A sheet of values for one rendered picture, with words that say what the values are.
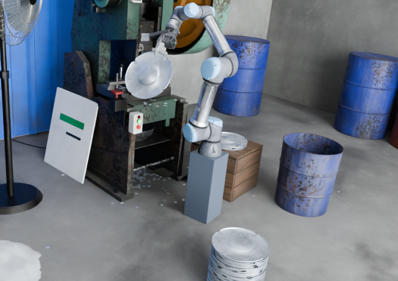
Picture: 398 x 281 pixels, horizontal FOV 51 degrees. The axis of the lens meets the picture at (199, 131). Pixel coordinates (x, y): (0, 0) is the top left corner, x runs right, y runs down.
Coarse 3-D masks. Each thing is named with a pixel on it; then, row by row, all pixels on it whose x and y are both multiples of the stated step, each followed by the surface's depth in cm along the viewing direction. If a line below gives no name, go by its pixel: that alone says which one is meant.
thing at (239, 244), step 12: (228, 228) 224; (240, 228) 225; (216, 240) 213; (228, 240) 214; (240, 240) 214; (252, 240) 216; (264, 240) 217; (228, 252) 205; (240, 252) 206; (252, 252) 207; (264, 252) 208
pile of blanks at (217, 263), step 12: (216, 252) 204; (216, 264) 207; (228, 264) 201; (240, 264) 199; (252, 264) 199; (264, 264) 207; (216, 276) 208; (228, 276) 202; (240, 276) 201; (252, 276) 202; (264, 276) 212
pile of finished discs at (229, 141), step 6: (222, 132) 328; (228, 132) 328; (222, 138) 314; (228, 138) 315; (234, 138) 316; (240, 138) 320; (222, 144) 304; (228, 144) 305; (234, 144) 306; (240, 144) 308; (246, 144) 311; (234, 150) 303
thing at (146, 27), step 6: (144, 18) 288; (144, 24) 284; (150, 24) 288; (144, 30) 286; (150, 30) 290; (144, 36) 287; (144, 42) 289; (150, 42) 293; (126, 48) 293; (144, 48) 291; (150, 48) 295; (126, 54) 294; (132, 54) 289; (138, 54) 288; (132, 60) 291
